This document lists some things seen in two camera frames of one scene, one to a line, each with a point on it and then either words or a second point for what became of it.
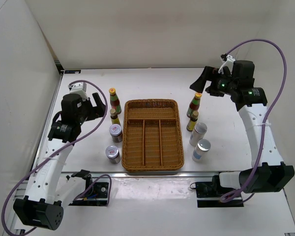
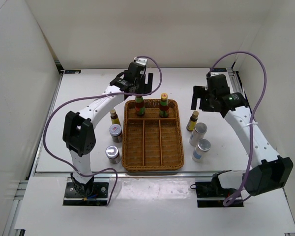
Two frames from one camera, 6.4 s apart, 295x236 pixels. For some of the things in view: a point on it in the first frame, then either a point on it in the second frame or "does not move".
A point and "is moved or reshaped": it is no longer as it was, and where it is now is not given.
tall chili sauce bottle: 194,105 is moved or reshaped
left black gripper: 100,106 to 145,88
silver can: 113,154 does not move
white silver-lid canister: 200,152 does not move
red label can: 116,132 does not move
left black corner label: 73,72 does not move
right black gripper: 207,75 to 199,92
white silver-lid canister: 198,133 does not move
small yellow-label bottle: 191,123 does not move
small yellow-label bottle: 114,117 does not move
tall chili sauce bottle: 115,104 is moved or reshaped
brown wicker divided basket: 152,139 does not move
